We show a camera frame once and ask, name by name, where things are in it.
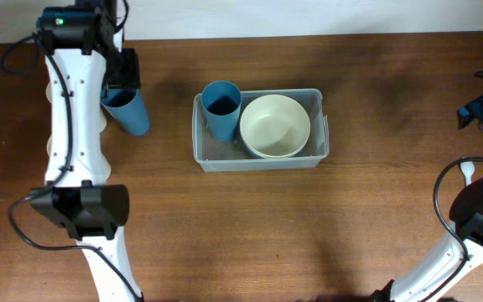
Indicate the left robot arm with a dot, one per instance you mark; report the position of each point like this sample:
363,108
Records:
88,68

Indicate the blue cup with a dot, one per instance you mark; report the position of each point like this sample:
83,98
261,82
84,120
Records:
222,101
127,107

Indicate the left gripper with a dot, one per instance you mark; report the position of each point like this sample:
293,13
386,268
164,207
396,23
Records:
132,78

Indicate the white plastic spoon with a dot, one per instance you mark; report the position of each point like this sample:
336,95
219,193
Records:
467,169

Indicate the cream cup front left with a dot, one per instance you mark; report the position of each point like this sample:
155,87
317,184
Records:
92,167

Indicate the clear plastic container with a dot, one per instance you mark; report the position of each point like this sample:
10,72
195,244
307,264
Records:
215,156

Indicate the cream cup back left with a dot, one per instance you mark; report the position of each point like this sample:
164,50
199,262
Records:
48,93

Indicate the cream bowl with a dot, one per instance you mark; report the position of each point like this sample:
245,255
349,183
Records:
275,116
275,148

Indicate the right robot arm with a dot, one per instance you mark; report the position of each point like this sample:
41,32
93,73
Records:
461,249

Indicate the cream cup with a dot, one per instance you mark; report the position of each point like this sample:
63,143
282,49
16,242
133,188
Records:
48,93
92,167

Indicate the blue cup back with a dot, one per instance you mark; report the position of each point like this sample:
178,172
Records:
127,107

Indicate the blue cup front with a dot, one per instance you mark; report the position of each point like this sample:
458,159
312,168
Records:
222,101

